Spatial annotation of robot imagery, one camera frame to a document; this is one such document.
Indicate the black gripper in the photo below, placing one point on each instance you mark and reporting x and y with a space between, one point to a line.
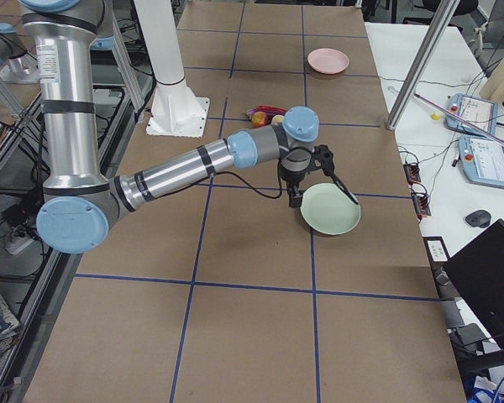
293 180

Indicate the pale green peach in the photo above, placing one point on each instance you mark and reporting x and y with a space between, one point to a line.
277 119

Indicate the red yellow apple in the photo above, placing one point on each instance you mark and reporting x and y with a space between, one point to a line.
259 119

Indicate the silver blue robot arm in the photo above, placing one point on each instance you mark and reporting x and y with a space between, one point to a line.
81 204

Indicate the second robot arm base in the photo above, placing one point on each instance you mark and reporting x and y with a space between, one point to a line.
17 65

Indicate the light green plate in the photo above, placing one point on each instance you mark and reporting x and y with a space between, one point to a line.
326 209

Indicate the red chili pepper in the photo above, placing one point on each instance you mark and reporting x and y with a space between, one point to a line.
271 110

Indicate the purple eggplant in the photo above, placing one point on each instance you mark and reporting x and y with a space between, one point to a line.
251 113

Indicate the orange circuit board upper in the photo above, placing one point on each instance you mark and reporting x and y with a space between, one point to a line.
412 173

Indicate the orange circuit board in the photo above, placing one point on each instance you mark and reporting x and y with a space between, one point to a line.
412 173
421 204

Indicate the pink plate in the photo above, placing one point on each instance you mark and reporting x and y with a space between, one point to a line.
328 61

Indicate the orange circuit board lower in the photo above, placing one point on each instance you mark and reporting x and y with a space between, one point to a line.
421 204

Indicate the grey computer mouse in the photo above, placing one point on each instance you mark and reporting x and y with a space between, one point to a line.
479 219

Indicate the lower teach pendant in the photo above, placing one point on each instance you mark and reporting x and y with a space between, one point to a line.
482 160

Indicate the teach pendant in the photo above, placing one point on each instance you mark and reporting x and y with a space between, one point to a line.
482 160
481 112

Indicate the upper teach pendant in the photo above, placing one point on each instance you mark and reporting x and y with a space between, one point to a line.
481 112

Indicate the black laptop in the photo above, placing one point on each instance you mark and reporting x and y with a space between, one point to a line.
477 273

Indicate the white power strip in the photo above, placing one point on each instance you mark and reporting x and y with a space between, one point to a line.
15 244

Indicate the white pedestal column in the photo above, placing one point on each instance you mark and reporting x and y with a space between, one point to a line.
175 110

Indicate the aluminium frame post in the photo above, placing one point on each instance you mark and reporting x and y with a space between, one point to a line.
438 25

